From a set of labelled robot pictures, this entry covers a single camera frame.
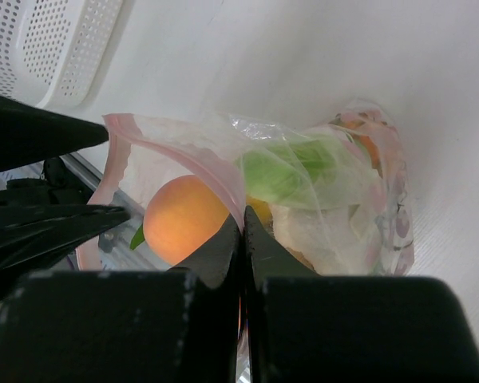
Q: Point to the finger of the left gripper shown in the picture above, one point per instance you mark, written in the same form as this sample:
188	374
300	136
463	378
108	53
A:
38	237
29	135

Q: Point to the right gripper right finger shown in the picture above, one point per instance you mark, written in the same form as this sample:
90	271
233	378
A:
304	327

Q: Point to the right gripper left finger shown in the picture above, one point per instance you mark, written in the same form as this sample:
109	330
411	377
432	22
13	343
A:
179	325

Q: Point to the pink orange toy peach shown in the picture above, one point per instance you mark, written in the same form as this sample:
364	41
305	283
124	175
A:
183	215

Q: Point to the white green toy cabbage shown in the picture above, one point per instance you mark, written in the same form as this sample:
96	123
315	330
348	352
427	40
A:
322	193

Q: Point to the clear zip top bag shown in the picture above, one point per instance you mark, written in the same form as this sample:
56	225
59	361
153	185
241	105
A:
145	153

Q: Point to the white perforated plastic basket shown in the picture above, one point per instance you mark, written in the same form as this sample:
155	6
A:
50	50

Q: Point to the aluminium mounting rail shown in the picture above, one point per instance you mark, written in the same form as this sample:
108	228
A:
44	220

